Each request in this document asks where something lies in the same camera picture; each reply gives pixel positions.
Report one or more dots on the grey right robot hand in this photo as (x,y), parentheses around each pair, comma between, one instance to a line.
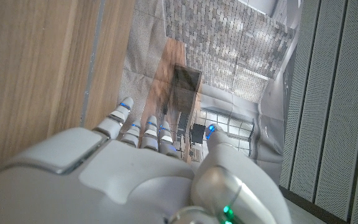
(120,180)

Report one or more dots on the grey tape outline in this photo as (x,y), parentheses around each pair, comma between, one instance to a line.
(92,56)

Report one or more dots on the printed office backdrop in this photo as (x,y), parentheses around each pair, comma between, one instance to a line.
(228,46)

